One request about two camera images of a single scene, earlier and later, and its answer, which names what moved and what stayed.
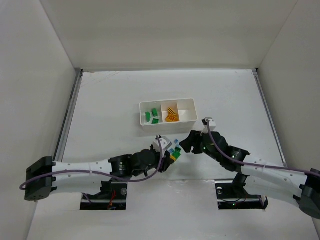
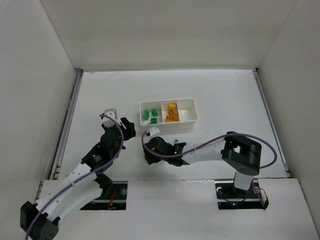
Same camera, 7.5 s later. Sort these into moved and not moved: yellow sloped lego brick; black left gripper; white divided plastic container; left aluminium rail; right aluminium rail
Moved: yellow sloped lego brick; black left gripper
Not moved: white divided plastic container; left aluminium rail; right aluminium rail
